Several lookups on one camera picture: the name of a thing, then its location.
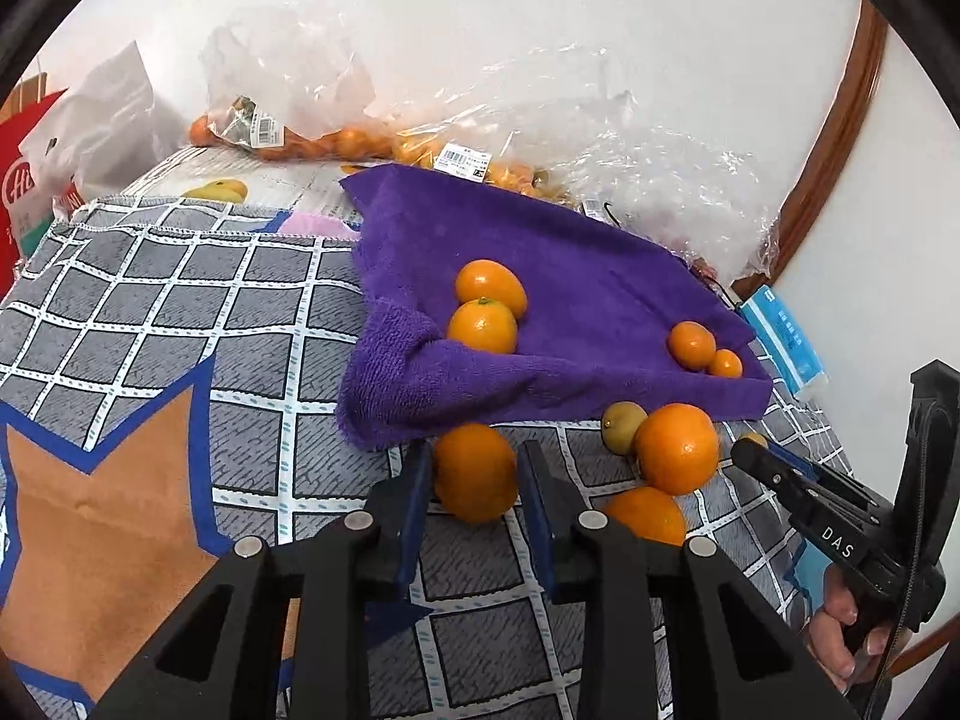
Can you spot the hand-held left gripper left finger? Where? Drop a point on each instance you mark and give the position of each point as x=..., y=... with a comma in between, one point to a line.
x=415, y=517

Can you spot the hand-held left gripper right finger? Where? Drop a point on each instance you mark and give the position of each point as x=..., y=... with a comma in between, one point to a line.
x=538, y=521

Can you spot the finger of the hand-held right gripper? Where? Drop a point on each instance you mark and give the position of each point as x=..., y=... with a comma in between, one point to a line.
x=817, y=474
x=772, y=480

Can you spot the large orange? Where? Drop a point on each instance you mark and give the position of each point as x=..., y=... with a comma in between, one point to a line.
x=475, y=474
x=649, y=516
x=677, y=448

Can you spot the small orange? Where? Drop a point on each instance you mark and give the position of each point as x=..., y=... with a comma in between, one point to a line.
x=725, y=364
x=691, y=345

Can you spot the medium orange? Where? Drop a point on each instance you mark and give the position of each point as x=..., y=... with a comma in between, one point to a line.
x=484, y=328

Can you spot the purple towel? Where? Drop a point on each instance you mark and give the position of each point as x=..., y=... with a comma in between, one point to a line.
x=600, y=300

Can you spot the oval orange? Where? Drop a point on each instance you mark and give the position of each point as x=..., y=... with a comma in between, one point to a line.
x=491, y=285

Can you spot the person's right hand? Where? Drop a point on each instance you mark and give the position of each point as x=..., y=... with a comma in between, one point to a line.
x=832, y=622

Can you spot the small yellow fruit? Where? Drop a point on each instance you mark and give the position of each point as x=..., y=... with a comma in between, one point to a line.
x=754, y=439

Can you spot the small yellow-green fruit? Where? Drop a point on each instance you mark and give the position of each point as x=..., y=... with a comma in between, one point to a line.
x=622, y=426

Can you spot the blue tissue box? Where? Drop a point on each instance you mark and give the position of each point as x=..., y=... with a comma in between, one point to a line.
x=787, y=345

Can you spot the black eyeglasses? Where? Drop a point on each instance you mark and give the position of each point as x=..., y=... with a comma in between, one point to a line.
x=716, y=285

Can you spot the grey checkered star blanket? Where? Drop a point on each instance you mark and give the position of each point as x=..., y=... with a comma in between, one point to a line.
x=187, y=360

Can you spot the crumpled clear plastic bag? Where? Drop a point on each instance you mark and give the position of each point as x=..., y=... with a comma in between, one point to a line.
x=660, y=157

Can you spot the labelled plastic bag of oranges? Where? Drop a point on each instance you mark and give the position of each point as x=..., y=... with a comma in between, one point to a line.
x=465, y=154

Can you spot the printed cardboard box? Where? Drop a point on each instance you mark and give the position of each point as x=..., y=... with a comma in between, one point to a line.
x=225, y=180

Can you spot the clear plastic bag of oranges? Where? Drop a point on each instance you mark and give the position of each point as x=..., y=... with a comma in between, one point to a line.
x=292, y=105

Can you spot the white plastic shopping bag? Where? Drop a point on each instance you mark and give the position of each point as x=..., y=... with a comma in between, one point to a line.
x=105, y=127

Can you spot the red paper bag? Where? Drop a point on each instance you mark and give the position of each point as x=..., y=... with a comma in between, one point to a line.
x=19, y=195

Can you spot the brown wooden door frame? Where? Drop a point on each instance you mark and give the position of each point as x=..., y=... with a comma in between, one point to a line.
x=832, y=135

